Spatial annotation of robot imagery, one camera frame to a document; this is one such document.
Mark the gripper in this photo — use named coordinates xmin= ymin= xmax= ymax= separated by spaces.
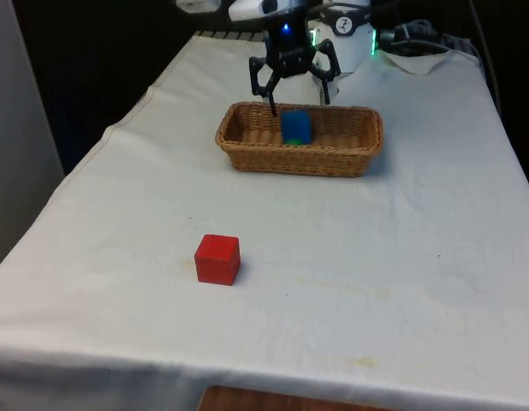
xmin=247 ymin=18 xmax=342 ymax=118

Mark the blue block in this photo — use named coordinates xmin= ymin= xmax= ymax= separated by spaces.
xmin=281 ymin=109 xmax=314 ymax=145

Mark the wicker basket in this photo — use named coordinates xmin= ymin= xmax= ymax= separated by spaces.
xmin=215 ymin=101 xmax=385 ymax=179

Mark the red cube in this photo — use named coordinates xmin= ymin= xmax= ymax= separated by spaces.
xmin=193 ymin=233 xmax=241 ymax=286

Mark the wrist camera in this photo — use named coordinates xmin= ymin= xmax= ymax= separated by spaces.
xmin=227 ymin=0 xmax=300 ymax=22

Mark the black cable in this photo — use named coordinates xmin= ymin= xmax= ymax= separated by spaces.
xmin=377 ymin=19 xmax=480 ymax=56
xmin=468 ymin=0 xmax=502 ymax=110

